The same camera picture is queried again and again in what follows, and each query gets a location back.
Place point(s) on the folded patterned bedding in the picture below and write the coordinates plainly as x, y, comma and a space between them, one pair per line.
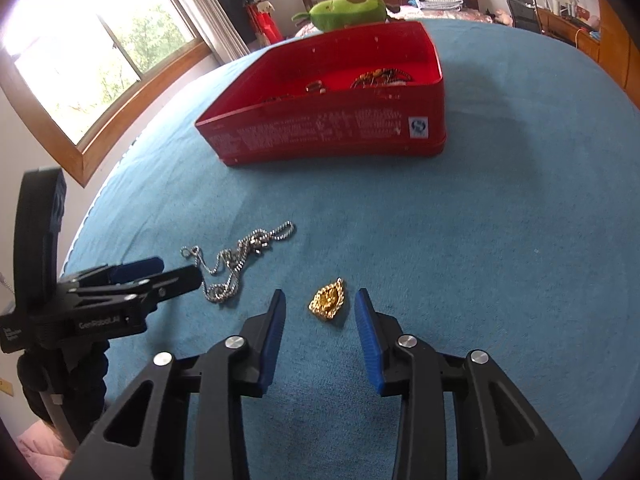
435, 0

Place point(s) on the red tin box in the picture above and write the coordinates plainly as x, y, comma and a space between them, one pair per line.
310, 130

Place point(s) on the blue blanket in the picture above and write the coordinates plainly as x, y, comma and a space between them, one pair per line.
450, 235

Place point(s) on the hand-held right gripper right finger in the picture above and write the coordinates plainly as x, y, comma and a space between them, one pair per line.
367, 340

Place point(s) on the wooden framed window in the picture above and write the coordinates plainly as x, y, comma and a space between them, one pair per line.
75, 60

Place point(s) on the wooden desk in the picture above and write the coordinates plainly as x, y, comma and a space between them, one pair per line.
560, 27

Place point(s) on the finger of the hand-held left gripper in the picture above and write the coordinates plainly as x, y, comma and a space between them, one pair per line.
137, 269
175, 282

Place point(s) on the black hanging coat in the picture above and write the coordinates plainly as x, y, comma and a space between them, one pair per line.
232, 5

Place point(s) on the white curtain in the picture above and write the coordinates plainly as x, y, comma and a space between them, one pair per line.
210, 15

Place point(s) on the black office chair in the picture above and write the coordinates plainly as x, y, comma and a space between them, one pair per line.
520, 7

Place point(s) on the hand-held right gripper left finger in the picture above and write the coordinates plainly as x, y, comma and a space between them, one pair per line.
272, 340

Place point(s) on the pink cloth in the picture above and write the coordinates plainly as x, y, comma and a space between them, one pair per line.
40, 445

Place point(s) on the gold pendant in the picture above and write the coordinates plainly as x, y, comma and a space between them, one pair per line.
327, 300

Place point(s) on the green plush toy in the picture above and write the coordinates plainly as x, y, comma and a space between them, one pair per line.
345, 12

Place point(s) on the pink plush toy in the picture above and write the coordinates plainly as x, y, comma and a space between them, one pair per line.
504, 17

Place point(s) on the red hanging garment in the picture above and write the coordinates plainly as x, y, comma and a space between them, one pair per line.
267, 25

